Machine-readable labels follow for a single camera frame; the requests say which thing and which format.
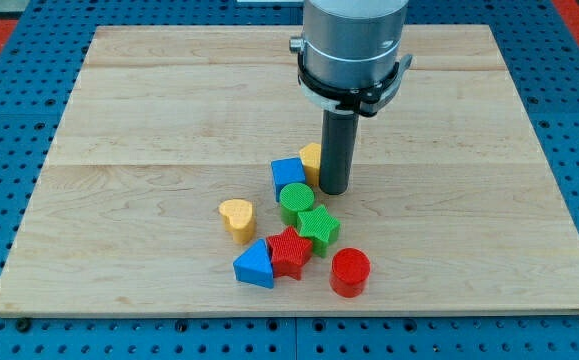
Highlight green star block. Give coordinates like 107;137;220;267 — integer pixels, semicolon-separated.
297;204;341;258

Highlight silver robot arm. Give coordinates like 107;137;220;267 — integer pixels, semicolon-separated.
290;0;413;117

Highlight green circle block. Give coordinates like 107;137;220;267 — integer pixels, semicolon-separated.
279;183;315;226

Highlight red star block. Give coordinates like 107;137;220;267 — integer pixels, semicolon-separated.
266;226;313;281

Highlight blue cube block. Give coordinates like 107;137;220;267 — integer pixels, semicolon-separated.
270;157;306;202

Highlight yellow pentagon block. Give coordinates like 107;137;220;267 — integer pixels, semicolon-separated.
299;143;321;187

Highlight yellow heart block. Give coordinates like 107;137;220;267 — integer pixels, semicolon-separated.
218;199;256;245

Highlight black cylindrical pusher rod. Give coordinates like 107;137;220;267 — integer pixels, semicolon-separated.
319;111;359;195

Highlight blue triangle block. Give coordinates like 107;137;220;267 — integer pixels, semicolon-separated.
233;239;274;289

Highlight wooden board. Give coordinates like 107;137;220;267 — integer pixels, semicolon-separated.
0;25;579;318

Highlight red cylinder block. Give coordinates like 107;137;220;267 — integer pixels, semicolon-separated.
329;248;371;298

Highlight black clamp ring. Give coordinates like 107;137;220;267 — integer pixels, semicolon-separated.
296;52;414;119

